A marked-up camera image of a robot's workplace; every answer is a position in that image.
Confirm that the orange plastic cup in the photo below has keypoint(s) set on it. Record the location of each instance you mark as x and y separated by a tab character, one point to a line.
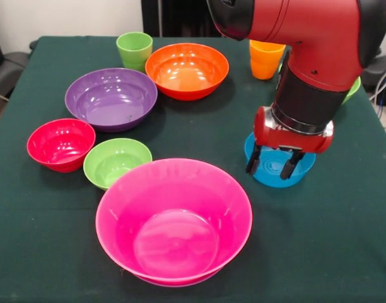
264	63

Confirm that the dark green tablecloth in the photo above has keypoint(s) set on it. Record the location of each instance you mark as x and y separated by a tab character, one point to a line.
54	236

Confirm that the blue plastic bowl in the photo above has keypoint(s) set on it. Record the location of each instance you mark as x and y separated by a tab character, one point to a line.
272	180

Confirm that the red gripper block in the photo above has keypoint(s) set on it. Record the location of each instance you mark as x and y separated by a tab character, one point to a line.
294	140

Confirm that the large green plastic bowl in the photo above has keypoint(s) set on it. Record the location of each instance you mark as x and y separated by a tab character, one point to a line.
352	91

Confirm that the purple plastic bowl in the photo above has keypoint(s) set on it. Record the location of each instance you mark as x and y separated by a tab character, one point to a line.
111	104

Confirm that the black cabinet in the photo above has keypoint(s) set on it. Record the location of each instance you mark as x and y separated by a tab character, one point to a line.
180	15

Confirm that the pink plastic bowl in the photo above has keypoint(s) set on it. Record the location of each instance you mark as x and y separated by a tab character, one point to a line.
174	221

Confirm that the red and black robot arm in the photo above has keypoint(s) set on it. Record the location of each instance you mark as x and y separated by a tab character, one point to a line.
322	47

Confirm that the green plastic cup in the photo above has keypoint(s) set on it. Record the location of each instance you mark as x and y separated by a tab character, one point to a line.
134	53

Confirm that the orange plastic bowl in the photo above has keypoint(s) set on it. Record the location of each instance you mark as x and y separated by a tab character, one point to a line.
186	72

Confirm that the black chair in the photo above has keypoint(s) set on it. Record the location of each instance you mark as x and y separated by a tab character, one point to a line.
10	69

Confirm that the red plastic bowl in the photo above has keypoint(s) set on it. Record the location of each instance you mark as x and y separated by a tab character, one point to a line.
59	148

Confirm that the small green plastic bowl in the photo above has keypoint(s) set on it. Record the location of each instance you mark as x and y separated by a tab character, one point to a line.
111	161

